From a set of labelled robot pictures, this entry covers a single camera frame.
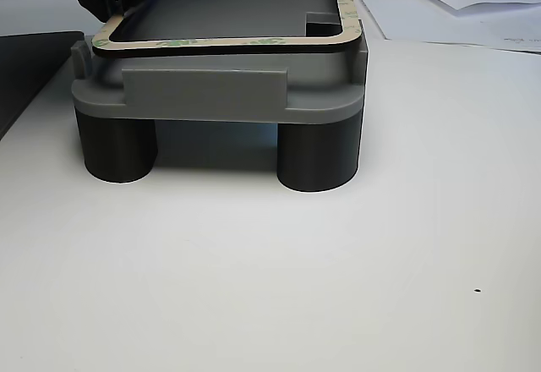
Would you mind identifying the beige rectangular adhesive frame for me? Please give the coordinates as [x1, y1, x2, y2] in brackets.
[90, 0, 363, 57]

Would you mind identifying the dark gray rectangular mat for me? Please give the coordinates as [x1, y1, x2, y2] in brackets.
[0, 30, 85, 140]

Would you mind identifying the gray frame holder with legs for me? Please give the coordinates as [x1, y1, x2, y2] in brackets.
[70, 0, 369, 194]

